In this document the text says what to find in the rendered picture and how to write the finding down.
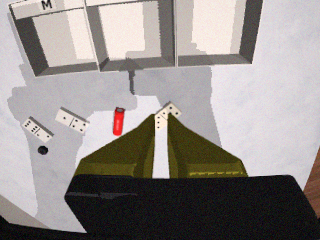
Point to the red cylinder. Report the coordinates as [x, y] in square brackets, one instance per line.
[118, 122]

